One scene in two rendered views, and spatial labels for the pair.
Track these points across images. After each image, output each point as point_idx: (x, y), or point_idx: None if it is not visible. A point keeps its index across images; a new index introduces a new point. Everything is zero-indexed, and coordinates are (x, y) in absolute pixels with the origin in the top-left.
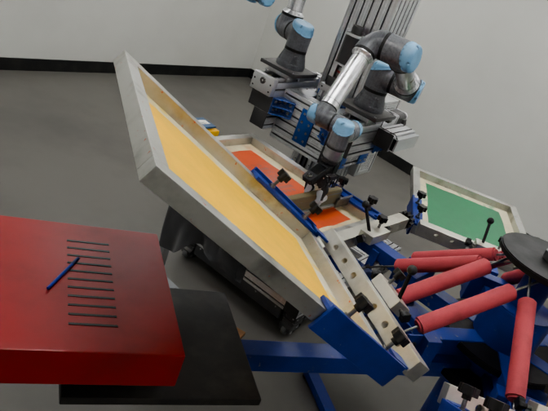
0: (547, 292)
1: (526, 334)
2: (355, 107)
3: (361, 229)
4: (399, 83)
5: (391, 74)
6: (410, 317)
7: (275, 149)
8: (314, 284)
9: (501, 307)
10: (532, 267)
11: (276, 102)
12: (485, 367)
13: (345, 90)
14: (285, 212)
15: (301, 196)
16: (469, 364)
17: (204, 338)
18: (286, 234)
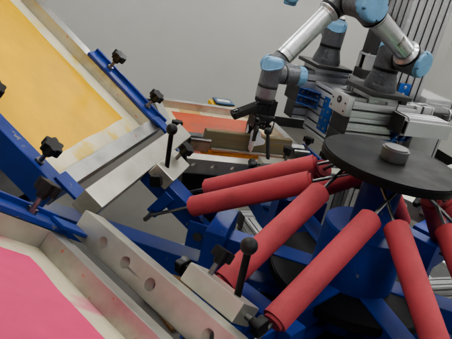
0: (381, 200)
1: (282, 216)
2: (360, 85)
3: (258, 156)
4: (388, 48)
5: None
6: (159, 181)
7: (273, 122)
8: (57, 122)
9: (325, 218)
10: (337, 151)
11: (302, 91)
12: (279, 283)
13: (298, 40)
14: (121, 94)
15: (229, 132)
16: None
17: None
18: (97, 103)
